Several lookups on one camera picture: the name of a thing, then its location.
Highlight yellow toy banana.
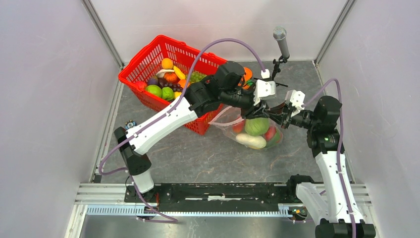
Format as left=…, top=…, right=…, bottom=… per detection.
left=173, top=66, right=186, bottom=80

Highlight clear zip top bag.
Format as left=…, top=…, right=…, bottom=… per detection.
left=209, top=106, right=284, bottom=150

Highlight white toy radish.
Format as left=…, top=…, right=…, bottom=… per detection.
left=235, top=133, right=267, bottom=149

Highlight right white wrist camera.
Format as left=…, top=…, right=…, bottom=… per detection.
left=285, top=90, right=306, bottom=110

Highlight aluminium frame rail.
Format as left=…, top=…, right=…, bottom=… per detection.
left=64, top=182, right=371, bottom=238

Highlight green toy grapes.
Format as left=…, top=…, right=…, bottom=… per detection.
left=189, top=71, right=207, bottom=83

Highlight small blue cartoon toy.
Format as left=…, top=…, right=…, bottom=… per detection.
left=124, top=120, right=137, bottom=130

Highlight orange toy pumpkin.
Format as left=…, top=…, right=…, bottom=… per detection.
left=163, top=72, right=179, bottom=83

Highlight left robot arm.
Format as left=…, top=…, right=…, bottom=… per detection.
left=115, top=61, right=276, bottom=202

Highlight orange red toy mango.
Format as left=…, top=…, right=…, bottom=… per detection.
left=232, top=120, right=246, bottom=134

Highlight green toy pepper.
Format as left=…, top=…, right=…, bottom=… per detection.
left=161, top=87, right=175, bottom=101

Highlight red plastic basket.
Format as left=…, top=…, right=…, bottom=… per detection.
left=118, top=35, right=227, bottom=135

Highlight green toy cabbage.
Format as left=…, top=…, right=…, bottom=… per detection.
left=244, top=118, right=270, bottom=136

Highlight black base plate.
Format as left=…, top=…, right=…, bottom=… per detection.
left=142, top=182, right=302, bottom=212

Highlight black microphone tripod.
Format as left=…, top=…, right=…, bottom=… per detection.
left=270, top=56, right=289, bottom=87

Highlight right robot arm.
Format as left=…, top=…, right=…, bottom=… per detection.
left=267, top=96, right=376, bottom=238

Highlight orange toy tangerine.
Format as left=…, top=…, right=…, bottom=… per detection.
left=161, top=58, right=174, bottom=70

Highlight green toy apple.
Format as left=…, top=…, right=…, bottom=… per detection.
left=145, top=85, right=162, bottom=98

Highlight purple toy eggplant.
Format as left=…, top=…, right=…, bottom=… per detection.
left=147, top=76, right=159, bottom=86

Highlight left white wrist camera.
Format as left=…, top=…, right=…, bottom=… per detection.
left=253, top=69, right=276, bottom=106

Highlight orange round toy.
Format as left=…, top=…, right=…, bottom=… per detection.
left=238, top=67, right=254, bottom=90

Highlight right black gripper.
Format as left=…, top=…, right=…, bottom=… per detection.
left=266, top=101, right=319, bottom=130

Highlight purple toy grapes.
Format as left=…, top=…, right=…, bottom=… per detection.
left=163, top=83, right=183, bottom=92

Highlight red toy apple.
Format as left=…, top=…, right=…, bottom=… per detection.
left=264, top=126, right=277, bottom=142

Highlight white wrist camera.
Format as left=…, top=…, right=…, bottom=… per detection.
left=285, top=90, right=306, bottom=110
left=253, top=69, right=276, bottom=106

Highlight red toy strawberry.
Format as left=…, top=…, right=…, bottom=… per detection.
left=135, top=81, right=148, bottom=91

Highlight grey microphone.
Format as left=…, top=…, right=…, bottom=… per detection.
left=273, top=26, right=290, bottom=59

